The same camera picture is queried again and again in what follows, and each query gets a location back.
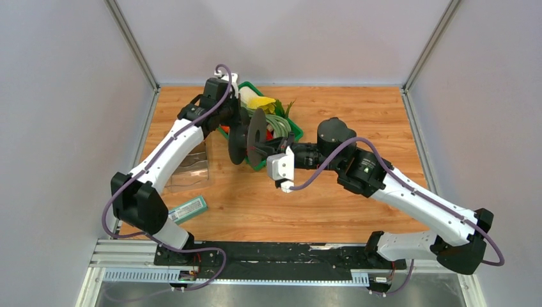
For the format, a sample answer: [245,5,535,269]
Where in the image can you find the grey perforated cable spool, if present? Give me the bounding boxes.
[228,108,267,168]

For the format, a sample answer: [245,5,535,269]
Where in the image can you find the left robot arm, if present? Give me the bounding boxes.
[107,74,242,265]

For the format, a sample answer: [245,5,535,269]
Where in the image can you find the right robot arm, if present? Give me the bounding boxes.
[247,117,495,275]

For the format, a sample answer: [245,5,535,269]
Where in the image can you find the green plastic tray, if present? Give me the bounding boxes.
[217,81,304,171]

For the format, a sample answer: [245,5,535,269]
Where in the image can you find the white toy cabbage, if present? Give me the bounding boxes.
[239,86,259,109]

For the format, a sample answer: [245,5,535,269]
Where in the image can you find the green toy long beans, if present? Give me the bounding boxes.
[259,107,293,139]

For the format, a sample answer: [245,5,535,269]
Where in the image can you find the yellow toy flower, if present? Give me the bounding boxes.
[246,96,276,114]

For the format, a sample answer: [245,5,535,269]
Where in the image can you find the clear plastic container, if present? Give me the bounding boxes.
[164,141,210,193]

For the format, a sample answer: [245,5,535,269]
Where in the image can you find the teal cardboard box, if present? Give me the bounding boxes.
[168,196,208,225]

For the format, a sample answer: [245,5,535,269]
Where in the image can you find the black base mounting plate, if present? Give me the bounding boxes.
[153,241,407,280]

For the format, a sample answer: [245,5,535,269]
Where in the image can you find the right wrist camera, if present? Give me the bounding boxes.
[266,146,295,193]

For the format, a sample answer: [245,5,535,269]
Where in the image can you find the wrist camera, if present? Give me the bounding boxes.
[266,146,295,193]
[214,70,240,98]

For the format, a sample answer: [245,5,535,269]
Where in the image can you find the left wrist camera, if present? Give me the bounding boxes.
[214,70,240,98]

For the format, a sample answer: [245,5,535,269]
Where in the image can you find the white slotted cable duct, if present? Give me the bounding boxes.
[102,268,369,287]

